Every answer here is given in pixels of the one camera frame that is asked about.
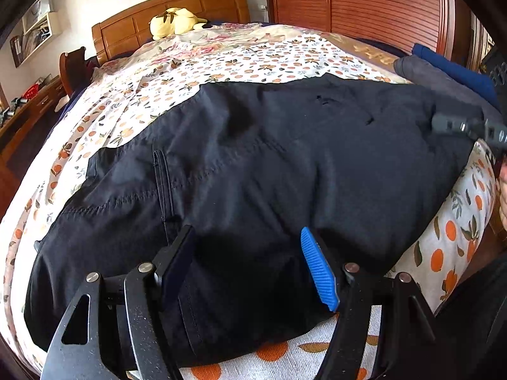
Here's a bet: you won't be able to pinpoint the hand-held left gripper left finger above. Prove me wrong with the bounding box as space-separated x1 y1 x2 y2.
40 225 196 380

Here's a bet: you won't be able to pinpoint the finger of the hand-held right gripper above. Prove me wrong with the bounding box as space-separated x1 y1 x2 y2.
480 43 507 92
431 113 507 145

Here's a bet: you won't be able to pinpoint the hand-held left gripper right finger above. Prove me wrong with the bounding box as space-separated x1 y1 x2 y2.
300 227 438 380

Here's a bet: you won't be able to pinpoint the black trousers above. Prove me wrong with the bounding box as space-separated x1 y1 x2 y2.
24 73 488 369

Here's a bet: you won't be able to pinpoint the person's right hand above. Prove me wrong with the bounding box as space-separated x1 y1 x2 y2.
493 156 507 242

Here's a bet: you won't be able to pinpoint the blue folded cloth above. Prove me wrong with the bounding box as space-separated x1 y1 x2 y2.
412 43 496 96

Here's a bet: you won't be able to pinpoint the grey folded cloth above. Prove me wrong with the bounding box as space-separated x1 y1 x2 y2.
394 55 500 119

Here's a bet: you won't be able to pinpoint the golden patterned blanket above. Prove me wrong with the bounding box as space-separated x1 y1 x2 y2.
325 32 405 68

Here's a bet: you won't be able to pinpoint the wooden louvered wardrobe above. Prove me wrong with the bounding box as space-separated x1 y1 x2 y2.
253 0 492 72

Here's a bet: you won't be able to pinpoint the person's dark clothing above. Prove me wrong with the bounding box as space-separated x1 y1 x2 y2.
433 245 507 380

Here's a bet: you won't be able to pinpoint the floral orange print bedsheet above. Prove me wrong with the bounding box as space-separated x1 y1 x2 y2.
0 22 500 380

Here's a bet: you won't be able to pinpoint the wooden desk cabinet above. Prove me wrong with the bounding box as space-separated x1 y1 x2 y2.
0 75 68 206

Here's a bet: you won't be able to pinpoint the wooden chair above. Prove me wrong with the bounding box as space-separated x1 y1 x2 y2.
59 47 99 96

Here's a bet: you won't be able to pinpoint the yellow plush toy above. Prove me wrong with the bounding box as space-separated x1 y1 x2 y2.
150 7 208 41

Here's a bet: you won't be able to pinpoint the navy blue bed cover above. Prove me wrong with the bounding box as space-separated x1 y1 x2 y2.
194 20 274 30

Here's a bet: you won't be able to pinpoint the wooden bed headboard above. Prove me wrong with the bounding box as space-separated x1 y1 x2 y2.
92 0 251 62

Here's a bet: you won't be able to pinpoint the white wall shelf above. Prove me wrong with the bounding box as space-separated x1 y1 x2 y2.
10 0 62 68

